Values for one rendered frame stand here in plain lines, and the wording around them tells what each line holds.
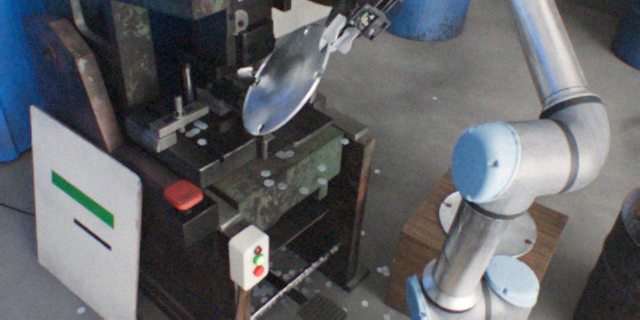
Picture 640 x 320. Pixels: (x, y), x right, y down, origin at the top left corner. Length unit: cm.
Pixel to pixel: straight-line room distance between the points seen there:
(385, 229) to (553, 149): 139
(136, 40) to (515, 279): 103
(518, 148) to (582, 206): 175
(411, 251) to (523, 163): 94
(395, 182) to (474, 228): 146
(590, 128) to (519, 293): 41
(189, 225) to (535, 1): 79
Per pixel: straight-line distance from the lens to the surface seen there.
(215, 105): 145
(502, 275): 123
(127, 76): 152
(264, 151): 142
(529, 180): 87
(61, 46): 158
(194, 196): 119
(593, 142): 92
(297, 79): 124
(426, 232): 173
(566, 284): 224
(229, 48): 133
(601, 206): 263
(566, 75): 99
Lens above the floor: 156
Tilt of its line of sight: 37 degrees down
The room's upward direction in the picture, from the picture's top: 4 degrees clockwise
